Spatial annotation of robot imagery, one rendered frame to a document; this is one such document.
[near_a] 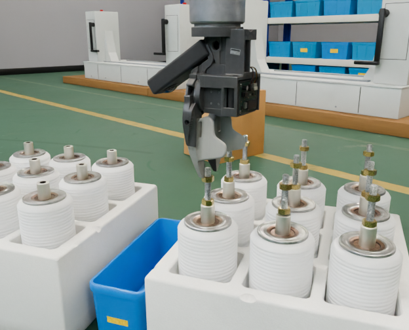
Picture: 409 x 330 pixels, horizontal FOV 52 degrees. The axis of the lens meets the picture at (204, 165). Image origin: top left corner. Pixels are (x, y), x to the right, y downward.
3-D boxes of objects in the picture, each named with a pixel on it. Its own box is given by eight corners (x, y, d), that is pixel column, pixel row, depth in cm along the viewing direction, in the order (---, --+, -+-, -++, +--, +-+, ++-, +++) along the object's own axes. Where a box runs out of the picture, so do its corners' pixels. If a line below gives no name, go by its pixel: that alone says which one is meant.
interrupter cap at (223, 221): (174, 221, 67) (174, 217, 67) (211, 210, 72) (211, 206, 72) (203, 238, 62) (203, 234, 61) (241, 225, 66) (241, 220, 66)
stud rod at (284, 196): (287, 222, 63) (290, 174, 60) (284, 224, 62) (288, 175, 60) (281, 220, 63) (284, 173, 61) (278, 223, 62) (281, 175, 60)
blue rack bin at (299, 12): (313, 18, 604) (314, 2, 598) (338, 17, 578) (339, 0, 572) (293, 16, 570) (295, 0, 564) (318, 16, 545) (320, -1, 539)
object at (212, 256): (168, 315, 73) (165, 219, 67) (212, 295, 78) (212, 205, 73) (202, 346, 65) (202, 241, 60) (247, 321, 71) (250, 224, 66)
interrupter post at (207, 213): (196, 222, 67) (196, 203, 66) (208, 219, 68) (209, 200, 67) (206, 228, 65) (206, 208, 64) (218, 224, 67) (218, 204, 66)
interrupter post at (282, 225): (274, 237, 62) (274, 217, 61) (274, 230, 64) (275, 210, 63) (290, 238, 62) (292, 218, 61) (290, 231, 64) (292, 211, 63)
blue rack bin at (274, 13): (288, 19, 636) (289, 4, 630) (311, 18, 610) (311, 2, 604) (269, 18, 601) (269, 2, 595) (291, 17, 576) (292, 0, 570)
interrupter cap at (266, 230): (255, 243, 60) (255, 239, 60) (258, 222, 67) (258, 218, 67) (309, 248, 59) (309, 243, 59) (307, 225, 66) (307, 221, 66)
